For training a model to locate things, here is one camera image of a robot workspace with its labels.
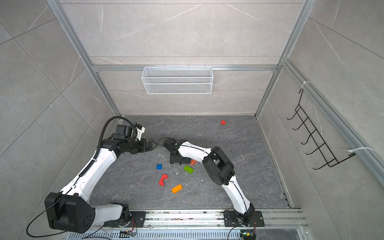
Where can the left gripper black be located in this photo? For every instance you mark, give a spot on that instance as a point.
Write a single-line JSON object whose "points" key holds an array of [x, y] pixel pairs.
{"points": [[144, 148]]}

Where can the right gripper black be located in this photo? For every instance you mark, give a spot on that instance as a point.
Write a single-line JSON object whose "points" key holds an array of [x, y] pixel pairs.
{"points": [[172, 160]]}

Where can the green rectangular block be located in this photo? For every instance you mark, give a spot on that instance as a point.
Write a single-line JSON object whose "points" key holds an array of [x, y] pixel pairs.
{"points": [[188, 169]]}

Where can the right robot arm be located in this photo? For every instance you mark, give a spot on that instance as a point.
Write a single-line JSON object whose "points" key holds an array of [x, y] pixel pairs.
{"points": [[220, 170]]}

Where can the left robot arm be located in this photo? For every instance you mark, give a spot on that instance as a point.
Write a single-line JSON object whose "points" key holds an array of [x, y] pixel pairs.
{"points": [[69, 210]]}

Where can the red arch block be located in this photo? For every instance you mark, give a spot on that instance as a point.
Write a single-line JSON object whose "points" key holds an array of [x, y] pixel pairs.
{"points": [[163, 177]]}

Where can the orange-yellow rectangular block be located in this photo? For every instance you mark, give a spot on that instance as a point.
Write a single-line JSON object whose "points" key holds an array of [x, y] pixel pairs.
{"points": [[177, 188]]}

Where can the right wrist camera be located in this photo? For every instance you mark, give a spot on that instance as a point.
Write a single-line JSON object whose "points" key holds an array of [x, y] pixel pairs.
{"points": [[171, 144]]}

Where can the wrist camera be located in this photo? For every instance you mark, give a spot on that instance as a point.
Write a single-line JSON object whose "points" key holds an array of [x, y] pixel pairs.
{"points": [[134, 132], [171, 144]]}

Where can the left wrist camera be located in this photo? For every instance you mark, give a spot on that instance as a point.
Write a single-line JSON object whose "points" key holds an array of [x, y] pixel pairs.
{"points": [[134, 132]]}

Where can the white wire mesh basket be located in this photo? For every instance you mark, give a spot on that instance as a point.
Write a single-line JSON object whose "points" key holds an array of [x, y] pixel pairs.
{"points": [[177, 80]]}

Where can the aluminium mounting rail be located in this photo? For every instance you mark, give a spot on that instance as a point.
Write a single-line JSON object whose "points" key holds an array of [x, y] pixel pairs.
{"points": [[215, 219]]}

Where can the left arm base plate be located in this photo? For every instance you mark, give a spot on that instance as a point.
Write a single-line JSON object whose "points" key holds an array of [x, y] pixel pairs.
{"points": [[135, 219]]}

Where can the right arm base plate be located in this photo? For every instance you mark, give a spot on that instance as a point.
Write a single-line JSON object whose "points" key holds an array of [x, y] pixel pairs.
{"points": [[232, 219]]}

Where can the black wire hook rack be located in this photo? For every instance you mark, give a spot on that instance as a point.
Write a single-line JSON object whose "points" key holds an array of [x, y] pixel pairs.
{"points": [[316, 137]]}

